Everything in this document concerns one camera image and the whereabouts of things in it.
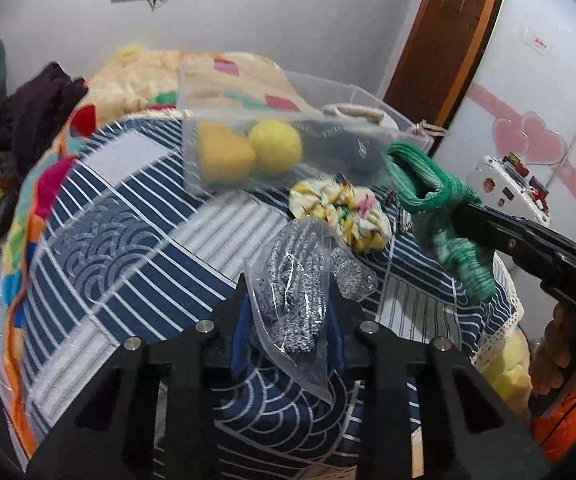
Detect dark purple clothing pile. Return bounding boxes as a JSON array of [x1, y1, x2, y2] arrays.
[[0, 62, 89, 171]]

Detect brown wooden door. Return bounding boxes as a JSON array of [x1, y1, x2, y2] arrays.
[[383, 0, 511, 133]]

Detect colourful patchwork blanket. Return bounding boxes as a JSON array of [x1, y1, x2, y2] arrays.
[[0, 47, 319, 456]]

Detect clear plastic storage box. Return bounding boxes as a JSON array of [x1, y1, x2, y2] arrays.
[[177, 55, 431, 196]]

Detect floral fabric scrunchie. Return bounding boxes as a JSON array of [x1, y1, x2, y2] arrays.
[[289, 175, 394, 253]]

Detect yellow fluffy pillow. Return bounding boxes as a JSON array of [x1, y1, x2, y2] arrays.
[[483, 330, 534, 418]]

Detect person's right forearm orange sleeve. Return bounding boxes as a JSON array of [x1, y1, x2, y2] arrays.
[[530, 355, 576, 463]]

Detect yellow felt ball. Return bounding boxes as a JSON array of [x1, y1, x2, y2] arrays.
[[248, 120, 303, 175]]

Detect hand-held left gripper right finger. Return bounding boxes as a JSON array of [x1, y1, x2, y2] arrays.
[[327, 279, 552, 480]]

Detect pink heart wall stickers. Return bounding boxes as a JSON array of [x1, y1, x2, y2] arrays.
[[470, 85, 576, 216]]

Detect grey knitted gloves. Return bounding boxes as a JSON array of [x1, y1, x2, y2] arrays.
[[244, 217, 378, 405]]

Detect white fabric item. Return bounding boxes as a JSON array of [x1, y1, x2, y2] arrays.
[[320, 102, 399, 128]]

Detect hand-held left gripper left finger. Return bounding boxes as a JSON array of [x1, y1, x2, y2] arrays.
[[25, 275, 254, 480]]

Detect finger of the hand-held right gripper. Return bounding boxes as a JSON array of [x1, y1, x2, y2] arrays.
[[454, 202, 576, 282]]

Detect person's right hand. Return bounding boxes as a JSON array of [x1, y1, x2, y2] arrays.
[[529, 305, 576, 403]]

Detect green knitted cloth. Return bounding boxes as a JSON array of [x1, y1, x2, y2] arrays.
[[384, 142, 496, 301]]

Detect white electrical appliance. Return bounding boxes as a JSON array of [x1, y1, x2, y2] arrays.
[[465, 154, 553, 228]]

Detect blue white patterned bedsheet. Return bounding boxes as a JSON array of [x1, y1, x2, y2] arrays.
[[20, 110, 521, 480]]

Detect dark blue knitted item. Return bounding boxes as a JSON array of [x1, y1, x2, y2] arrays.
[[298, 122, 389, 181]]

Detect yellow sponge block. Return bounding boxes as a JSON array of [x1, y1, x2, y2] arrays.
[[197, 124, 257, 183]]

